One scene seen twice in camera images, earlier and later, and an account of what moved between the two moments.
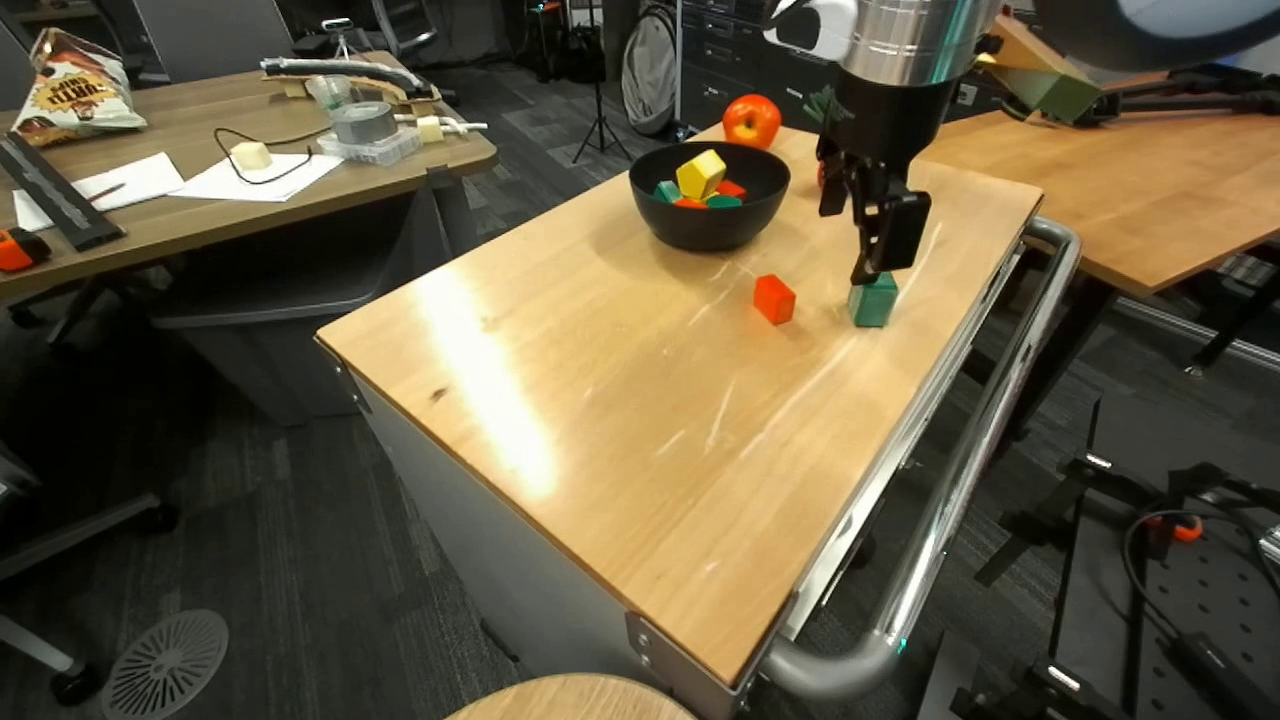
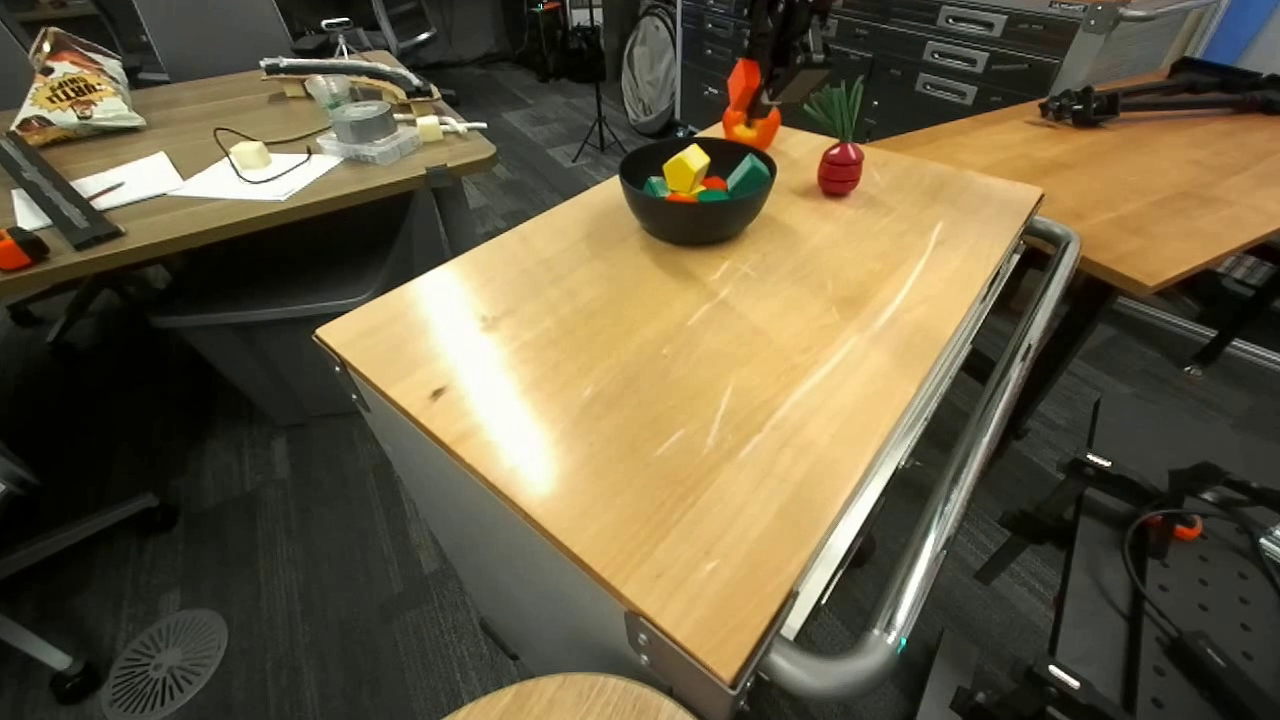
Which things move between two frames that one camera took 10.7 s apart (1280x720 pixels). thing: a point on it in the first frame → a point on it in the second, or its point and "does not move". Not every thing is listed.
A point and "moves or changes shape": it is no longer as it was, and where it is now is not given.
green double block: [872, 301] → [748, 176]
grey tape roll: [363, 123] does not move
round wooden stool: [570, 698] does not move
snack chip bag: [72, 91] does not move
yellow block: [700, 174] moves or changes shape
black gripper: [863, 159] → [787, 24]
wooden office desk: [228, 151] does not move
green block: [721, 201] moves or changes shape
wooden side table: [1144, 194] does not move
